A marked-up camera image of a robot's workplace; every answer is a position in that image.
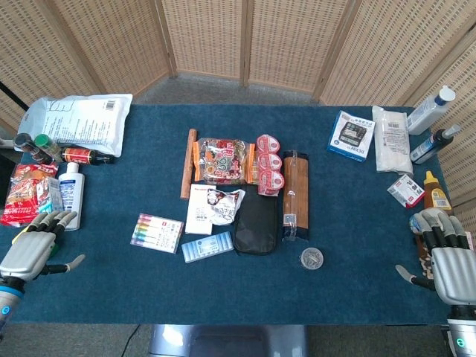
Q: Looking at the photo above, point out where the green lid spice jar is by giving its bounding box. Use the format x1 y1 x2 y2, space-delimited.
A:
33 133 63 161

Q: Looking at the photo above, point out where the blue white clock box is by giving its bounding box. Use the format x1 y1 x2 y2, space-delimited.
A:
327 110 376 163

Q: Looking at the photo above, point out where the dark spray bottle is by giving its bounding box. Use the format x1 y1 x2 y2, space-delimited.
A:
410 124 462 165

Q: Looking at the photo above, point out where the black floor cable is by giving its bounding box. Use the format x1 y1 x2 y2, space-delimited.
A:
120 324 142 357

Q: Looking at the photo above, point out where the red jelly cup pack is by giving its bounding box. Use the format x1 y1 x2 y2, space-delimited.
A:
255 134 286 197

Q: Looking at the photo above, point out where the crumpled white snack packet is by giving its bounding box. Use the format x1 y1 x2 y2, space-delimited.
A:
206 187 246 227

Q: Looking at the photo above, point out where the blue table cloth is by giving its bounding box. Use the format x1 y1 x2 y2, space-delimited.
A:
0 103 476 327

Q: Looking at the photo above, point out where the small blue white carton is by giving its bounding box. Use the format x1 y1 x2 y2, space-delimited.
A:
36 177 65 216

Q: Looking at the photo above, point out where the dark red label sauce bottle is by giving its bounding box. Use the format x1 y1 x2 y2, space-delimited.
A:
61 147 115 166

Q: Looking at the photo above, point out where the brown bamboo mat pack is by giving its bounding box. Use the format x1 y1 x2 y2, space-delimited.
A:
281 149 311 243

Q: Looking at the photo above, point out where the black pole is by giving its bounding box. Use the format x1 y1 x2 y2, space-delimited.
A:
0 81 30 112

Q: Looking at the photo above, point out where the clear white-capped bottle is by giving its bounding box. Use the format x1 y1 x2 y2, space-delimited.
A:
406 85 457 136

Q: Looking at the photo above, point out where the white towel pack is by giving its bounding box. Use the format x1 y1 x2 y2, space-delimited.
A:
372 105 414 176

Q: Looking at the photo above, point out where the long brown wooden stick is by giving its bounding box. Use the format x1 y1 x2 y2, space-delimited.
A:
179 128 199 201

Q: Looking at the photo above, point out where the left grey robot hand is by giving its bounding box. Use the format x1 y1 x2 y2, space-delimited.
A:
0 210 86 283

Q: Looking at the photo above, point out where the small red white box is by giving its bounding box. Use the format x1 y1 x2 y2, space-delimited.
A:
386 173 425 209

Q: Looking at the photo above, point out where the large white plastic bag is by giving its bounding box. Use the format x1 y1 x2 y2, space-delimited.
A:
17 93 134 158

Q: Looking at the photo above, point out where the amber honey bottle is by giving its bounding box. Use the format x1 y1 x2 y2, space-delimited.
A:
423 170 453 215

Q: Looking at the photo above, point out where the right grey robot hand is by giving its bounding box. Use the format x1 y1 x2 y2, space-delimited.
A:
395 208 476 306

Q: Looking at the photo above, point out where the colourful marker pen box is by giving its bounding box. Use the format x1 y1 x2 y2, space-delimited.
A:
130 213 185 254

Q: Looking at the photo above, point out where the black lid spice jar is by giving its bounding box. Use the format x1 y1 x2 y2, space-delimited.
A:
13 132 53 164

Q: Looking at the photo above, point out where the black fabric pouch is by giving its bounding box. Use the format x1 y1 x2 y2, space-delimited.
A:
233 185 279 256

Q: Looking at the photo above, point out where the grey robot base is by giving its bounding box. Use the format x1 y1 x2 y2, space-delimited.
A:
148 324 309 357

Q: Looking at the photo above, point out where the orange clear snack bag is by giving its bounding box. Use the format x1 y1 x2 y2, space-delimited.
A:
191 137 260 186

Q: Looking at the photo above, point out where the light blue battery pack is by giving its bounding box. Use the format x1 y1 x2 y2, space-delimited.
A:
181 231 235 264

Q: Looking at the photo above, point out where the red snack bag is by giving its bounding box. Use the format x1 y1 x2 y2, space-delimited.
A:
0 162 60 228

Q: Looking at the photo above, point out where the white lotion bottle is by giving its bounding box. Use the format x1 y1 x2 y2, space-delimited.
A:
58 161 86 232

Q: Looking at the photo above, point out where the bamboo folding screen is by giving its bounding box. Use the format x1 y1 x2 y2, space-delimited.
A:
0 0 476 224

